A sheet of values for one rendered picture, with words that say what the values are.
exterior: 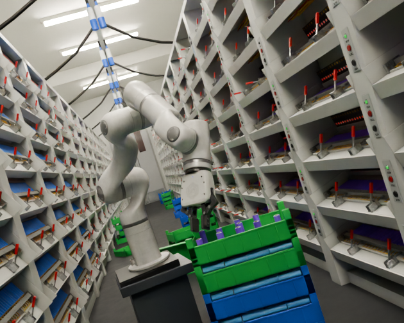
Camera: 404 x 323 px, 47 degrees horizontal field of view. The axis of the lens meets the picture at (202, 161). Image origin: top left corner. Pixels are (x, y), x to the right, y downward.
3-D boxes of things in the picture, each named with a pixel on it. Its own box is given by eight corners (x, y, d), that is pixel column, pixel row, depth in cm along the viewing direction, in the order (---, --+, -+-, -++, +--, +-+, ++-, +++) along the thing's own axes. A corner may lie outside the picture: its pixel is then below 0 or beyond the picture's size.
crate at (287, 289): (211, 322, 130) (202, 295, 130) (215, 298, 150) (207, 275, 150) (315, 292, 127) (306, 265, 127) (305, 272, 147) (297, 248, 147)
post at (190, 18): (256, 241, 333) (181, 7, 331) (253, 239, 342) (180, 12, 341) (282, 231, 336) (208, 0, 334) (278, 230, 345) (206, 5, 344)
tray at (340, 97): (363, 104, 134) (337, 64, 133) (294, 127, 194) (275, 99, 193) (417, 66, 137) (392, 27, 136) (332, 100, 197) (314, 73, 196)
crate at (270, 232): (193, 268, 130) (184, 240, 130) (199, 251, 150) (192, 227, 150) (297, 236, 127) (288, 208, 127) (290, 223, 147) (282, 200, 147)
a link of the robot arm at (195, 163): (176, 163, 140) (176, 173, 139) (199, 156, 135) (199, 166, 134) (193, 170, 147) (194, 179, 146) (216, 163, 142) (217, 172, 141)
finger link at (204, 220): (200, 206, 134) (201, 229, 132) (208, 204, 132) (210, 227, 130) (206, 207, 136) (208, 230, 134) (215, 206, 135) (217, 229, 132)
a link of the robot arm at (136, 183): (118, 228, 209) (101, 178, 208) (154, 213, 218) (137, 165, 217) (128, 228, 199) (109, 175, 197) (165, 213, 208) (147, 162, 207)
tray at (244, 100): (273, 88, 203) (261, 69, 203) (242, 108, 263) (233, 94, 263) (310, 63, 206) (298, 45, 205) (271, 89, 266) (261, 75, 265)
